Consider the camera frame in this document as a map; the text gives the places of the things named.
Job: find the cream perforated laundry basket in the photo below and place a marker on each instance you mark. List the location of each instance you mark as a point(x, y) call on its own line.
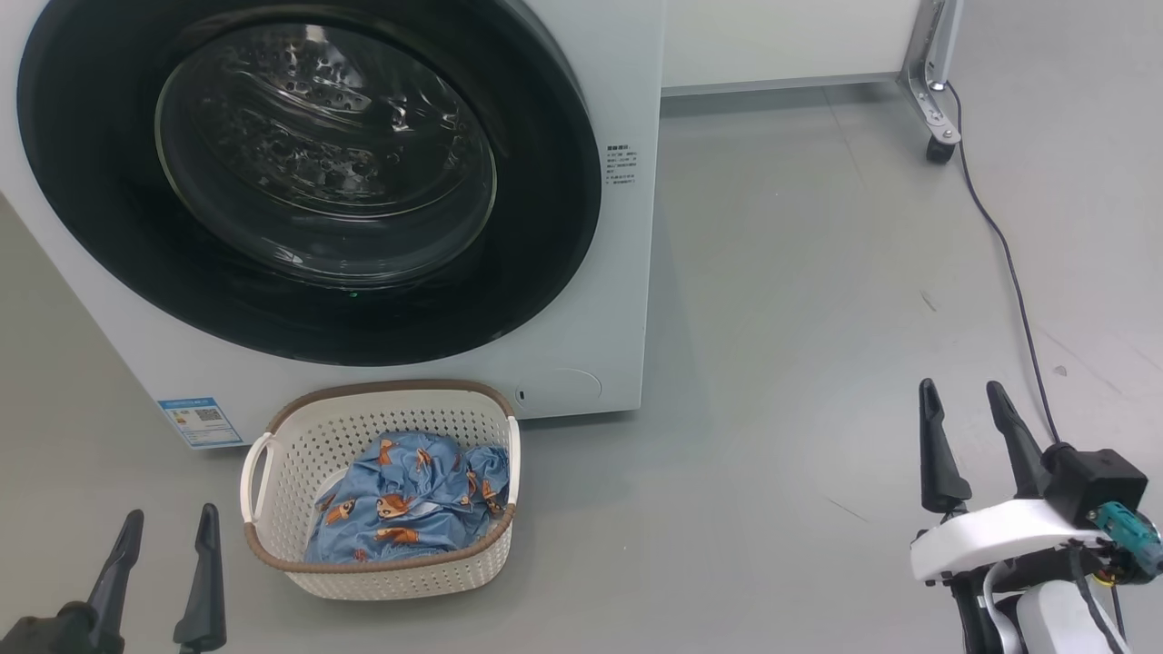
point(300, 454)

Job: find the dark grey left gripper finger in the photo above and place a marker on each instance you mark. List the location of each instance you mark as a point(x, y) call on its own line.
point(114, 590)
point(204, 599)

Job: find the metal frame leg with caster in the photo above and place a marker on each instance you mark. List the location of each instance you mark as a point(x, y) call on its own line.
point(931, 82)

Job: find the small printed text label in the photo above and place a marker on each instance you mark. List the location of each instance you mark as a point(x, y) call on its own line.
point(621, 165)

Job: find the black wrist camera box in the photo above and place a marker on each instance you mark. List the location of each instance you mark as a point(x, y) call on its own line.
point(1095, 477)
point(41, 636)

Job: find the blue energy label sticker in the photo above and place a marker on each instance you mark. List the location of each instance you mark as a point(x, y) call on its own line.
point(200, 422)

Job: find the blue fox-print garment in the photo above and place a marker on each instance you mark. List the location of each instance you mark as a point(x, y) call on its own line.
point(409, 509)

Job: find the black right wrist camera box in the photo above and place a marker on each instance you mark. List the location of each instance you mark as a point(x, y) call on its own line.
point(1095, 477)

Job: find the white partition panel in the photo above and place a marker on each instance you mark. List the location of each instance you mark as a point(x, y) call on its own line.
point(781, 41)

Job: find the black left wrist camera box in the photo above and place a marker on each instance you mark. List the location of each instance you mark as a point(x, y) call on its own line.
point(41, 636)

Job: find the white-band right gripper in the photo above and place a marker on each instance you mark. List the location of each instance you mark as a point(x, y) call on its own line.
point(981, 536)

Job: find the white front-load washing machine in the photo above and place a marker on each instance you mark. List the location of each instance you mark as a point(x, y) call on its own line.
point(581, 345)

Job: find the teal right camera connector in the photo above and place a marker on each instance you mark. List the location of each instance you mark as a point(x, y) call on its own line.
point(1127, 536)

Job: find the round black glass washer door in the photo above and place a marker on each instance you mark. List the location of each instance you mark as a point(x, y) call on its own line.
point(91, 182)

